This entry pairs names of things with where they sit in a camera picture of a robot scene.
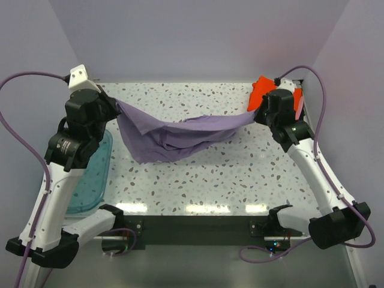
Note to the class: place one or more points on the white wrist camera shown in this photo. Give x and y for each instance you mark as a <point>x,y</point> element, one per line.
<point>79,79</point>
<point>287,84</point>

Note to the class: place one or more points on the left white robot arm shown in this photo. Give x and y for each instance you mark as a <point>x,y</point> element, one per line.
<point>45,239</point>

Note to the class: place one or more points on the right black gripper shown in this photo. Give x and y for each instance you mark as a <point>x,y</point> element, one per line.
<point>258,116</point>

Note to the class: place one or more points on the teal plastic bin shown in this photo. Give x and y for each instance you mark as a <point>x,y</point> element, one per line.
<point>91,187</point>

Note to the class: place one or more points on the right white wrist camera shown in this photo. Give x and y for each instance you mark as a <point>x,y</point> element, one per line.
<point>287,84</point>

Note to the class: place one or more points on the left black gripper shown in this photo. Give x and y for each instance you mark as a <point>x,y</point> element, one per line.
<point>111,102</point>

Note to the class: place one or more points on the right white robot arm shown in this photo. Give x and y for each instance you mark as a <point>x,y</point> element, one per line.
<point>341,217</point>

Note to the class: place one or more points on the purple t shirt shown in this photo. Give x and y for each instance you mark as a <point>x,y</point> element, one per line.
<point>151,140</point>

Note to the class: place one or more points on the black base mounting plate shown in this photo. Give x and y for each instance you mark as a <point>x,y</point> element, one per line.
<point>198,230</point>

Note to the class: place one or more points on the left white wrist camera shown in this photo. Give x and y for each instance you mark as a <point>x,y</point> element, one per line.
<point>79,79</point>

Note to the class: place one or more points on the folded orange t shirt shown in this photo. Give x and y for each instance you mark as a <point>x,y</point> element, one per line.
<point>263,86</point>

